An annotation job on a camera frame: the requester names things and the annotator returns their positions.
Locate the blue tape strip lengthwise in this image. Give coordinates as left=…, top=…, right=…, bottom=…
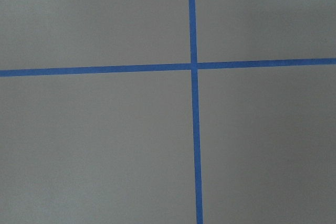
left=188, top=0, right=204, bottom=223

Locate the blue tape strip crosswise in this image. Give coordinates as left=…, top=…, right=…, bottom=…
left=1, top=58, right=335, bottom=77

